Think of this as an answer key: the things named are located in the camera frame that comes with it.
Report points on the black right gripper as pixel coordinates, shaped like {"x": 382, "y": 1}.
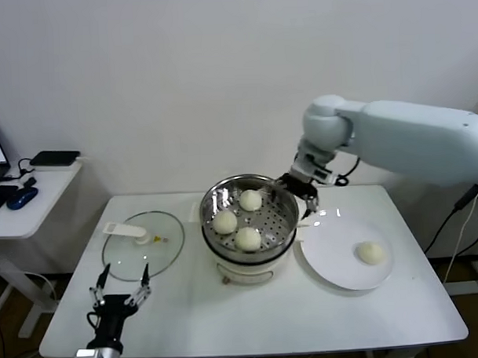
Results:
{"x": 300, "y": 186}

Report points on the black smartphone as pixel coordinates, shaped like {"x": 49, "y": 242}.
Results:
{"x": 0, "y": 197}

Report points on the small black adapter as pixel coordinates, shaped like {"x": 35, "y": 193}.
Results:
{"x": 29, "y": 181}

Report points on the white laptop desk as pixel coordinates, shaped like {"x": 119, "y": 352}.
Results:
{"x": 40, "y": 209}

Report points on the white round plate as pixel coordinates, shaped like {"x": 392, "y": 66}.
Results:
{"x": 336, "y": 254}

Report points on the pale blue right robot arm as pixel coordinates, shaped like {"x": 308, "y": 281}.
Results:
{"x": 398, "y": 134}

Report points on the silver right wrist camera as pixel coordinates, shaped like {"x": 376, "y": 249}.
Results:
{"x": 317, "y": 172}

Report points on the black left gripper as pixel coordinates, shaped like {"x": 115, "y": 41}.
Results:
{"x": 114, "y": 309}

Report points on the stainless steel steamer basket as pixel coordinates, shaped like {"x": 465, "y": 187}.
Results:
{"x": 280, "y": 224}

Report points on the white electric cooker pot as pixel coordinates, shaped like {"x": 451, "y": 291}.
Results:
{"x": 246, "y": 275}

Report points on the glass pot lid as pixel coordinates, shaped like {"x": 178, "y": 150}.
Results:
{"x": 123, "y": 250}

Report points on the white desk foot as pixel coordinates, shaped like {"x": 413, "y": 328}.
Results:
{"x": 462, "y": 289}

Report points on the white steamed baozi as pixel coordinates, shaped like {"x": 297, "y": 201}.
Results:
{"x": 225, "y": 222}
{"x": 247, "y": 239}
{"x": 370, "y": 253}
{"x": 250, "y": 200}

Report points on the blue computer mouse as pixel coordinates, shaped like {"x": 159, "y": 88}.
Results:
{"x": 21, "y": 198}

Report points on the black flat hard drive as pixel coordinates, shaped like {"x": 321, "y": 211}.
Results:
{"x": 53, "y": 158}

